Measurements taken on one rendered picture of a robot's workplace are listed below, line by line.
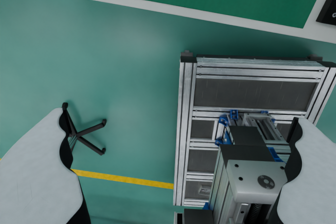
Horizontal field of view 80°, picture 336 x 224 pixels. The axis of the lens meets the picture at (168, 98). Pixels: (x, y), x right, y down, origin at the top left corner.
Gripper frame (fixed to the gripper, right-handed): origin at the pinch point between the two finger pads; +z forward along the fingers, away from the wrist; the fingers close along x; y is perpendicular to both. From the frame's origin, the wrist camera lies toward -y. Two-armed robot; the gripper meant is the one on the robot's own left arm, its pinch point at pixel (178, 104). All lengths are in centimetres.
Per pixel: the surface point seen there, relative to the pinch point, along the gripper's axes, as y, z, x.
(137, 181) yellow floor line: 157, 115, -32
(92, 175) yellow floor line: 152, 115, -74
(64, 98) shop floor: 69, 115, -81
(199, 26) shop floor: 16, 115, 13
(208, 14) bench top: -0.2, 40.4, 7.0
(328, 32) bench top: 3, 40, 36
